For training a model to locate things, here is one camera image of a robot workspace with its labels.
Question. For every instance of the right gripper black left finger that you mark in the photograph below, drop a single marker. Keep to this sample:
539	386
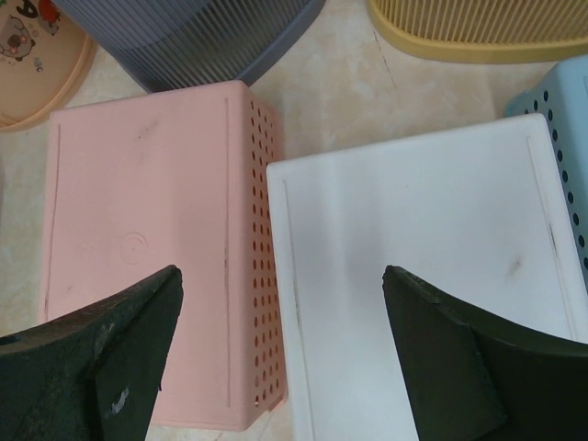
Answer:
95	373

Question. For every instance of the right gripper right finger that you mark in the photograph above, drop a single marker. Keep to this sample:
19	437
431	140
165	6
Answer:
473	375

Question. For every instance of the white plastic basket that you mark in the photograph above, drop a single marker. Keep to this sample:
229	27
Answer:
478	212

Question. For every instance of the pink plastic basket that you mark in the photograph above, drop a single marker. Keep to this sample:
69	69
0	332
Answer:
175	178

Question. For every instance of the blue plastic basket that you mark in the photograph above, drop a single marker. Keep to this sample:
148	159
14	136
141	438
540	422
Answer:
561	97

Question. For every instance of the peach capybara print bucket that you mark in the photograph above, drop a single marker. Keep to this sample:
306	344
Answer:
45	57

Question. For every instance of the grey slatted waste bin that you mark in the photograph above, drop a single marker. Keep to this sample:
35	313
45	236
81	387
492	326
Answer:
171	44

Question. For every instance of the yellow slatted waste bin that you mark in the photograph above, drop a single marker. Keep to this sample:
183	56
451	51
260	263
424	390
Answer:
485	32

